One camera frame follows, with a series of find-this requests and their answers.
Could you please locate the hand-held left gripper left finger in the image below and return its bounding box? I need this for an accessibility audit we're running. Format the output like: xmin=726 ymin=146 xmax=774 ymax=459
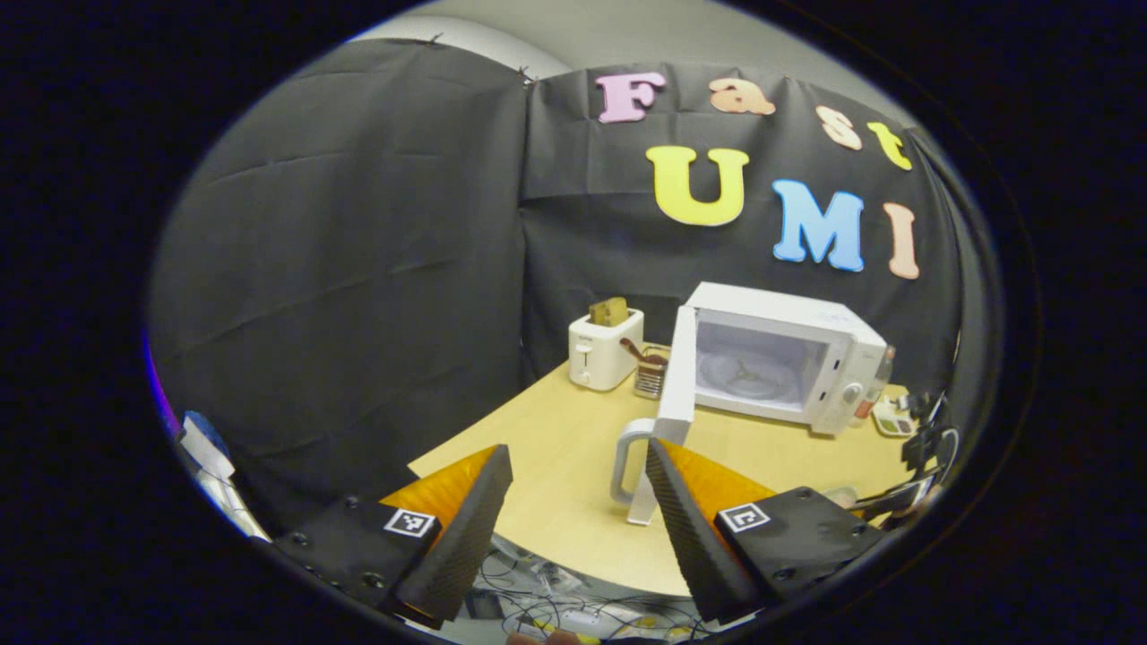
xmin=272 ymin=444 xmax=514 ymax=631

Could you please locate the white toaster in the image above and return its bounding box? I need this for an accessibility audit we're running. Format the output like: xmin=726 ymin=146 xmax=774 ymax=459
xmin=568 ymin=309 xmax=645 ymax=391

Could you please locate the blue and white object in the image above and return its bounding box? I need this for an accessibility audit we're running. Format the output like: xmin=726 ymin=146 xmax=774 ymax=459
xmin=175 ymin=410 xmax=270 ymax=544

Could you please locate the white microwave oven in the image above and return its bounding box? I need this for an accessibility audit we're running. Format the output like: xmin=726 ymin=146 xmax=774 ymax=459
xmin=611 ymin=282 xmax=895 ymax=527

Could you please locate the clear bottle red label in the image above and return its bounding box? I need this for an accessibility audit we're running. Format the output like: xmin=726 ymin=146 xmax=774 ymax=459
xmin=856 ymin=345 xmax=896 ymax=421

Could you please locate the tangle of cables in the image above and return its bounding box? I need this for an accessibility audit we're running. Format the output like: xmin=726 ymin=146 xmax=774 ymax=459
xmin=475 ymin=537 xmax=718 ymax=644

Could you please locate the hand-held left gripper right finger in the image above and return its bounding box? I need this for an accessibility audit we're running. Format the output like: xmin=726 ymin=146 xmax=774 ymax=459
xmin=644 ymin=436 xmax=885 ymax=626

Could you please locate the glass jar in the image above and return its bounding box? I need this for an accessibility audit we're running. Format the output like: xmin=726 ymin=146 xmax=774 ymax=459
xmin=633 ymin=348 xmax=671 ymax=400

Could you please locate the divided plate of beans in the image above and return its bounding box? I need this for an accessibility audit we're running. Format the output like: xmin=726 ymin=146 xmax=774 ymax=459
xmin=871 ymin=394 xmax=920 ymax=439

